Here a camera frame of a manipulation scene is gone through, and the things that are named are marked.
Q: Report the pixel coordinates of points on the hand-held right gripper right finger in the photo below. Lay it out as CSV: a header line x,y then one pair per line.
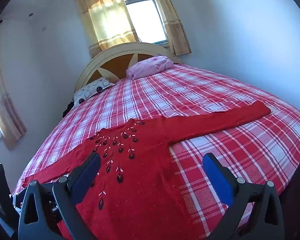
x,y
220,177

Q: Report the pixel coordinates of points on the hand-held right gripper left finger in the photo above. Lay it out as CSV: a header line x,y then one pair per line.
x,y
86,177

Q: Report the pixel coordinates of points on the red embroidered knit sweater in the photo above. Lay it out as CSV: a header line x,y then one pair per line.
x,y
145,192

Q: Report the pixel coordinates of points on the black framed object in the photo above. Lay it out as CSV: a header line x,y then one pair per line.
x,y
8,205

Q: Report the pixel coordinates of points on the white patterned pillow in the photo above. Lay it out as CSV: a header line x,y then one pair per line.
x,y
95,90

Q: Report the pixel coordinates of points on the red plaid bed sheet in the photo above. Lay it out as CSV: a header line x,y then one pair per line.
x,y
190,92

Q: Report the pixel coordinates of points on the side window yellow curtain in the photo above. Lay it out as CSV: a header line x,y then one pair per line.
x,y
7,115

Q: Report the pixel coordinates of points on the cream wooden headboard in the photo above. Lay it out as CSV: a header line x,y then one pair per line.
x,y
110,55

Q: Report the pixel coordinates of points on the pink pillow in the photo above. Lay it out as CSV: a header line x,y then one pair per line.
x,y
150,67

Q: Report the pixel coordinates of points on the narrow yellow curtain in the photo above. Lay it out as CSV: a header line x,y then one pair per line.
x,y
175,30

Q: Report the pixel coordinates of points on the wide yellow curtain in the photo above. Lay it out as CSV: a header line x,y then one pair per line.
x,y
107,22

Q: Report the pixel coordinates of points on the window behind headboard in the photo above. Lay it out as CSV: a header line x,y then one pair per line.
x,y
145,17

